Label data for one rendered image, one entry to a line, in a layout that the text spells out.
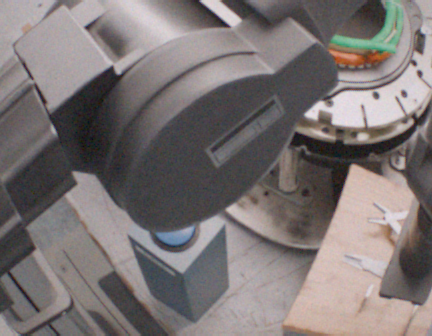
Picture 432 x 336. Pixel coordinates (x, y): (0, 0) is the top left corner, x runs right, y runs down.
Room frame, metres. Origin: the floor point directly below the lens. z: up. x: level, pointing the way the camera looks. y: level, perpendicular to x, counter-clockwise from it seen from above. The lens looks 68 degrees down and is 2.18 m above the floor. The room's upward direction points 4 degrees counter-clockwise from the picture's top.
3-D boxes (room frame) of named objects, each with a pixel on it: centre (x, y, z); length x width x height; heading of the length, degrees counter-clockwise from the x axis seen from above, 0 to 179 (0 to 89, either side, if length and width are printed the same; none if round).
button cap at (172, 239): (0.39, 0.04, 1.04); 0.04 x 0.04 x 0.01
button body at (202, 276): (0.39, 0.04, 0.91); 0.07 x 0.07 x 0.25; 49
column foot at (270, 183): (0.51, -0.08, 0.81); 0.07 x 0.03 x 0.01; 56
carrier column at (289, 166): (0.51, -0.08, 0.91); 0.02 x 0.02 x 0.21
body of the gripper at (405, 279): (0.26, -0.19, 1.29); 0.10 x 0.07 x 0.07; 155
